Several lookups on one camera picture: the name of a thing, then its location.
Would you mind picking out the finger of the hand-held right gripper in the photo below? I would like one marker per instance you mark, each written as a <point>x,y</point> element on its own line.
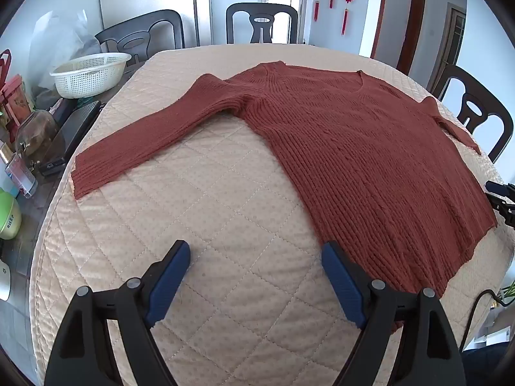
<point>505,209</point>
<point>501,187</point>

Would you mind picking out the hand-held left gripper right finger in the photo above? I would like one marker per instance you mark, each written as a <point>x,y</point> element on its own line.
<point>342,281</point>

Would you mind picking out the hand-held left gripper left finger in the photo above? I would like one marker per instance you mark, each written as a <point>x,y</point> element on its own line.
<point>169,281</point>

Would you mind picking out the rust red knit sweater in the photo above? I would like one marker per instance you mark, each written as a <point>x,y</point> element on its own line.
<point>342,148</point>

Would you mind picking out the black chair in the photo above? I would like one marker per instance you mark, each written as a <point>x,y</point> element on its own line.
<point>161,20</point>
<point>495,108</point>
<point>241,12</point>

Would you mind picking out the beige quilted blanket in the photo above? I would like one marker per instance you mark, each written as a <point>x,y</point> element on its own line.
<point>221,217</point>

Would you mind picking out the brown framed glass door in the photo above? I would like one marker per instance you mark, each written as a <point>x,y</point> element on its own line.
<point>452,48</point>

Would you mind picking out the dark cloth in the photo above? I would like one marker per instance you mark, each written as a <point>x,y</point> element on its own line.
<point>483,366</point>

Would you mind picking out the flowered paper cup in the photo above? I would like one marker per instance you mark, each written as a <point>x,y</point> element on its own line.
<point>4,281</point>

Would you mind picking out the green frog cup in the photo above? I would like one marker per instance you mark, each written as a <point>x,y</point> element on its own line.
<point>8,213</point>

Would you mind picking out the black tray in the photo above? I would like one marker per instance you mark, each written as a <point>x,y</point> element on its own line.
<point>72,128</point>

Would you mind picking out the small perfume bottle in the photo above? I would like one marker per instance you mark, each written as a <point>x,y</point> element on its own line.
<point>20,173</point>

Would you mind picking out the glass jar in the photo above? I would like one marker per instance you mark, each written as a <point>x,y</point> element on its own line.
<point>38,132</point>

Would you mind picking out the white plastic colander basket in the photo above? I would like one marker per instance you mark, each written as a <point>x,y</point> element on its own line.
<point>86,74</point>

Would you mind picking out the clear plastic bag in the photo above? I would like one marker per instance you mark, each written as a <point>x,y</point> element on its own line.
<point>52,44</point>

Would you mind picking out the red gift bag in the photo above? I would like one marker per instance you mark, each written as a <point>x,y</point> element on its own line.
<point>5,64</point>

